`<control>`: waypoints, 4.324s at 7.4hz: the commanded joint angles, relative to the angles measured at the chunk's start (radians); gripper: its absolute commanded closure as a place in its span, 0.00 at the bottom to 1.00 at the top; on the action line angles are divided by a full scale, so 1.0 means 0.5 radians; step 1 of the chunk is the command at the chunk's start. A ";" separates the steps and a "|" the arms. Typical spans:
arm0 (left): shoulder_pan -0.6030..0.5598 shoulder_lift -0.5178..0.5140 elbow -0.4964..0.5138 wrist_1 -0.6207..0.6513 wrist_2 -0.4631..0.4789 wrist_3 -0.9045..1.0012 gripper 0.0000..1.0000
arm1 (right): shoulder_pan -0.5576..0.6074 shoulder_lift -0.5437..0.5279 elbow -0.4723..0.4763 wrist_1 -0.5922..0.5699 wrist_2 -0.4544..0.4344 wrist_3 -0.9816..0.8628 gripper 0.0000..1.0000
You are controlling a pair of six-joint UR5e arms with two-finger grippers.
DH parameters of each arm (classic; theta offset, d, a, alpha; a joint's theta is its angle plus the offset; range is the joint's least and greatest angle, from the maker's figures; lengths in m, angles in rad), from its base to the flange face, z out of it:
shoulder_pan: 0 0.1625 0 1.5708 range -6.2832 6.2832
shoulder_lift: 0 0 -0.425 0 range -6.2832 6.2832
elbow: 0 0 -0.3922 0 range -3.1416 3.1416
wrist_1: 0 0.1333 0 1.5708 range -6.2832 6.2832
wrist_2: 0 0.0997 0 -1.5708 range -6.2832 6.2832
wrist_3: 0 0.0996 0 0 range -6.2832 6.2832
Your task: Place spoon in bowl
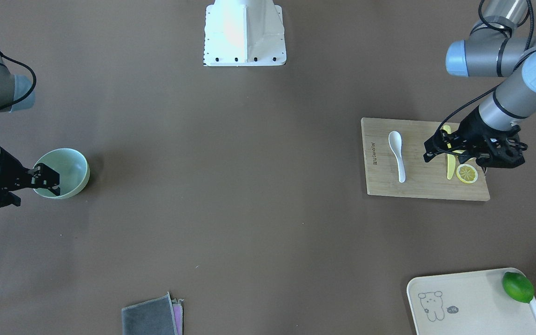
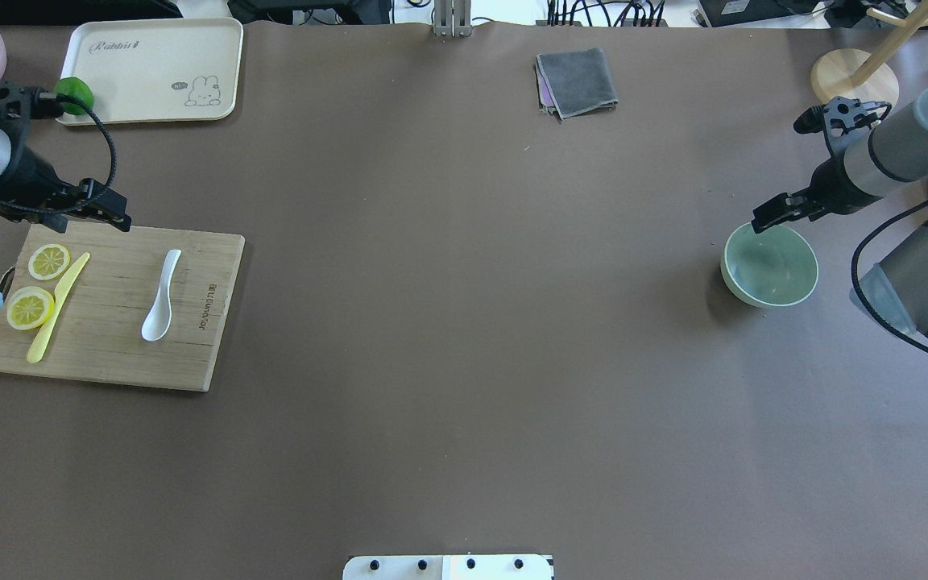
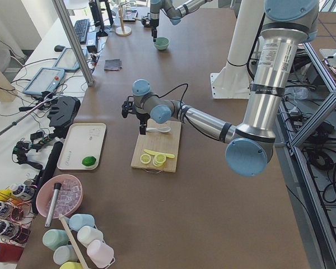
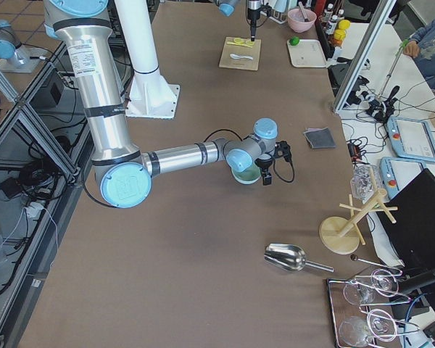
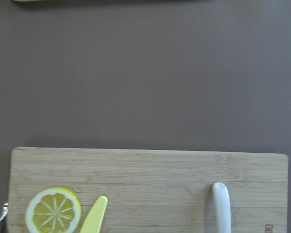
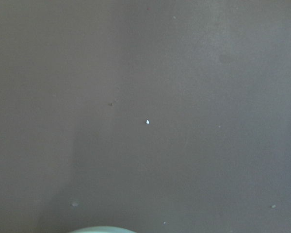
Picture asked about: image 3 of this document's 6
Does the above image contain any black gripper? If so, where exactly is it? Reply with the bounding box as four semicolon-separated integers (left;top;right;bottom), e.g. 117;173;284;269
150;18;159;39
136;112;150;135

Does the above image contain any light green bowl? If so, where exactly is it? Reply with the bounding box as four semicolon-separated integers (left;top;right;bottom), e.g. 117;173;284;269
153;37;170;50

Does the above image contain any white ceramic spoon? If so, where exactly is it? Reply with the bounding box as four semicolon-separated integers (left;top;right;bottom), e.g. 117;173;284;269
146;127;171;133

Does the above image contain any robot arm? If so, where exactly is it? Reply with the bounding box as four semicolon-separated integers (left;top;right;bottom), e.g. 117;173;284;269
150;0;210;43
122;1;319;177

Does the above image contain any pink bowl with ice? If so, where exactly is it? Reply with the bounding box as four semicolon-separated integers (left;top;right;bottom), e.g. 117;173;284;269
36;174;83;219

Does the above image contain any yellow plastic knife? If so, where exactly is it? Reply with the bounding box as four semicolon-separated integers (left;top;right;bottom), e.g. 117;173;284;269
143;149;175;159

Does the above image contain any bamboo cutting board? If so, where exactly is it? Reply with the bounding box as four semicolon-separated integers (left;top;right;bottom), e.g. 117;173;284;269
131;119;181;173

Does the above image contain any wooden mug tree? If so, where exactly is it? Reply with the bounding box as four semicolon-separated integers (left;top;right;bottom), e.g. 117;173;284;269
114;1;138;36

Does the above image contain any single lemon slice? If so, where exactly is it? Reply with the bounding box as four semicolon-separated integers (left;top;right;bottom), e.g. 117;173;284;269
140;154;152;164

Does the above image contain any middle stacked lemon slice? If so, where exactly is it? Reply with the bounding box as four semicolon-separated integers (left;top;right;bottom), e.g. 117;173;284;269
153;157;164;167

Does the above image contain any grey folded cloth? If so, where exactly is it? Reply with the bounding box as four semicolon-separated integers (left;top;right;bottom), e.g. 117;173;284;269
104;59;122;71

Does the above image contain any cream rabbit tray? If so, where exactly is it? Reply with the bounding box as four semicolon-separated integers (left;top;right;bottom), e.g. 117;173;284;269
57;123;106;170

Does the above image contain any green lime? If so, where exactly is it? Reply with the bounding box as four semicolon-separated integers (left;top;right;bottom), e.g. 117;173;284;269
81;156;97;167

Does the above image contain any black monitor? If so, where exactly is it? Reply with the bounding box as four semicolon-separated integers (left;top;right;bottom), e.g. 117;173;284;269
88;0;114;37

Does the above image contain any black keyboard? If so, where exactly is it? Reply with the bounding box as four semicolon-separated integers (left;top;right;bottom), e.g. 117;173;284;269
73;19;90;44

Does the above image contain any blue teach pendant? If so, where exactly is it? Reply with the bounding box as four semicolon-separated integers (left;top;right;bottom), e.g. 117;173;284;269
22;68;65;96
53;48;80;72

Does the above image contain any steel muddler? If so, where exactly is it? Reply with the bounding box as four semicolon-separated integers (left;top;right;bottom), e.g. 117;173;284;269
44;183;62;228

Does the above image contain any blue plastic cup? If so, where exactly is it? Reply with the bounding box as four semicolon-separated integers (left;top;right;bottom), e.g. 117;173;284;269
69;214;95;231

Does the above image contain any white plastic cup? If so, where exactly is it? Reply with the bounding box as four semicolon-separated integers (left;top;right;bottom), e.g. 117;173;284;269
77;226;104;247

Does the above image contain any pink plastic cup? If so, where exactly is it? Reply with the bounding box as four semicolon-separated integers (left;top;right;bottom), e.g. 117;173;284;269
86;239;114;268

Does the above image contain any green plastic cup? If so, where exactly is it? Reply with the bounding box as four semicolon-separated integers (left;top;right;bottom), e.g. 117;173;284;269
42;229;69;251

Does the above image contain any metal cutting board handle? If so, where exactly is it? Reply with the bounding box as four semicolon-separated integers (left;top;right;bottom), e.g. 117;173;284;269
143;168;162;174

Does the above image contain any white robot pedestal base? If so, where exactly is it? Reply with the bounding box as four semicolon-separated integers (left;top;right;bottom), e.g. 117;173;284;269
209;0;267;100

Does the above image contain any aluminium frame post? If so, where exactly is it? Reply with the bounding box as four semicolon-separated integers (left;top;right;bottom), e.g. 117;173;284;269
52;0;94;86

